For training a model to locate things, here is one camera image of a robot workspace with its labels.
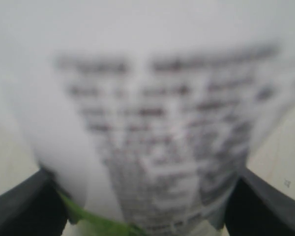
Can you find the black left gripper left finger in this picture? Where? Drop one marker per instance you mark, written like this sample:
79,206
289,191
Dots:
35,207

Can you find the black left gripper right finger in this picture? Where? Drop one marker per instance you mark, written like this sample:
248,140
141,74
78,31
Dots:
254,208

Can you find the clear plastic drink bottle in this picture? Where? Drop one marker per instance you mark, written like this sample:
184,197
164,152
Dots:
145,111

